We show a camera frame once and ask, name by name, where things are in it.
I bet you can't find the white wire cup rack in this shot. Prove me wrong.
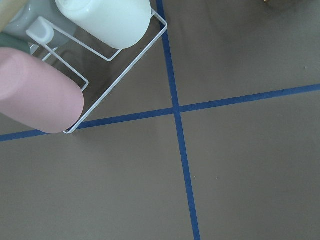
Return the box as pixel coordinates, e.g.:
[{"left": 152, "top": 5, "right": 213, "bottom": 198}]
[{"left": 26, "top": 9, "right": 168, "bottom": 134}]

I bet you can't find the grey-green cup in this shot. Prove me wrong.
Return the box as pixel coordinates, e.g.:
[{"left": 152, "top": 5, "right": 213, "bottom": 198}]
[{"left": 3, "top": 0, "right": 77, "bottom": 44}]

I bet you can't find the pink cup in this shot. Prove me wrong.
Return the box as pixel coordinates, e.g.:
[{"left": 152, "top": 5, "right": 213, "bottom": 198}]
[{"left": 0, "top": 47, "right": 84, "bottom": 134}]

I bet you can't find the white cup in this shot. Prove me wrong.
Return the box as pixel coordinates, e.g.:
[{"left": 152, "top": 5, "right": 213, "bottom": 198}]
[{"left": 56, "top": 0, "right": 152, "bottom": 49}]

